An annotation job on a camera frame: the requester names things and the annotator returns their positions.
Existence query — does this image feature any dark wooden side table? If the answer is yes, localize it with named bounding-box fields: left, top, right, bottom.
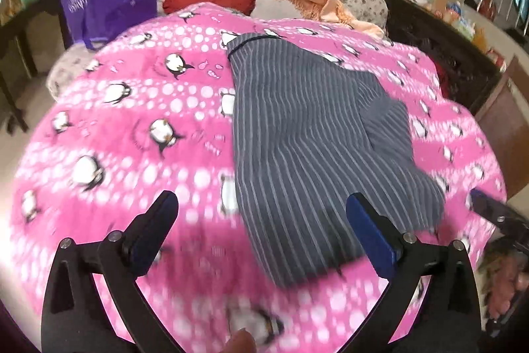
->
left=1, top=0, right=73, bottom=135

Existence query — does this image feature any person's right hand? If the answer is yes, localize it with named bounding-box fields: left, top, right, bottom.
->
left=488, top=255, right=528, bottom=320

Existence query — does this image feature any grey pinstriped suit jacket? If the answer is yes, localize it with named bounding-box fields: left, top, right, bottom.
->
left=227, top=33, right=445, bottom=287

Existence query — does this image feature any person's left hand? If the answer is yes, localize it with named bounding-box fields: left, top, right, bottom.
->
left=221, top=329, right=257, bottom=353

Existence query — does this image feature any dark carved wooden headboard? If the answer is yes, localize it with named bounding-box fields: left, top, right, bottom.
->
left=385, top=0, right=500, bottom=114

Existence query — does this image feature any orange fringed cloth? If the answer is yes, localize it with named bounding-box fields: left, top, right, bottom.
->
left=283, top=0, right=385, bottom=39

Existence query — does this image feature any pink penguin blanket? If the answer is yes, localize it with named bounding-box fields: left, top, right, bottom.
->
left=9, top=3, right=506, bottom=352

